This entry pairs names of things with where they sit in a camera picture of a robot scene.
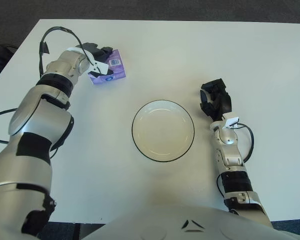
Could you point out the silver robot torso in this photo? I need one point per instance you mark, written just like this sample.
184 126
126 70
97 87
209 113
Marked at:
165 222

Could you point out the purple tissue paper pack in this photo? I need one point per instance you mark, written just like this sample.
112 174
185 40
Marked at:
117 71

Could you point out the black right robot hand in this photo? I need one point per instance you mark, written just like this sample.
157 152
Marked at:
222 101

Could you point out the white plate with black rim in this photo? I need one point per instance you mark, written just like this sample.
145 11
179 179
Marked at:
163 131

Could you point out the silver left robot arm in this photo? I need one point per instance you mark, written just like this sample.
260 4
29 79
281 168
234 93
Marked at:
35 120

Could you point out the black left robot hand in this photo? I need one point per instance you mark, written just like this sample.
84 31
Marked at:
100 55

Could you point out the dark bag on floor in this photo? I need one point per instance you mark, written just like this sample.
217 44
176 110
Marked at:
0 57

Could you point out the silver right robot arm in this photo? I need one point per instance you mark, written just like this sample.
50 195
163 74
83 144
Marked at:
231 152

